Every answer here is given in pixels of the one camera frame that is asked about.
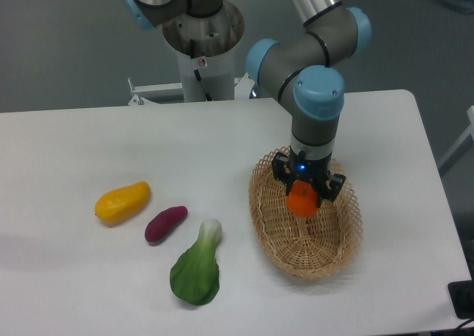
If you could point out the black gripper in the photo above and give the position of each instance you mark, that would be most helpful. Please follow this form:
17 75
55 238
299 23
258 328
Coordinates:
315 172

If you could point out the orange fruit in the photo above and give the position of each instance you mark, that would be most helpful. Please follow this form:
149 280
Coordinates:
302 200

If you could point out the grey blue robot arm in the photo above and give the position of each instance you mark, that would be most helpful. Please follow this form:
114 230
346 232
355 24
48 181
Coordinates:
300 77

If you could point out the woven wicker basket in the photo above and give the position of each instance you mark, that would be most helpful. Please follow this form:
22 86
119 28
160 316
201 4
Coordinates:
307 248

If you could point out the green bok choy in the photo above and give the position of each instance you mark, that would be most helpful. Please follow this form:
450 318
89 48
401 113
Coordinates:
194 278

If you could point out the purple sweet potato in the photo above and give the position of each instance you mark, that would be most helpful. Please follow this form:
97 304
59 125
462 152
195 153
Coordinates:
162 224

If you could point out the yellow mango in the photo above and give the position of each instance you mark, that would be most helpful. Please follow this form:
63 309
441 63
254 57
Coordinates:
119 205

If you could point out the black device at table edge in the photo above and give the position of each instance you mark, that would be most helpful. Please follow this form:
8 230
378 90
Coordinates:
461 295

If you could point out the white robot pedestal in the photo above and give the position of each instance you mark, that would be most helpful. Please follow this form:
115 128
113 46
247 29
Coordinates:
205 50

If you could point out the white frame at right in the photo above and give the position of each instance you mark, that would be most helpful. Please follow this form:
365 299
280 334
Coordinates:
459 147

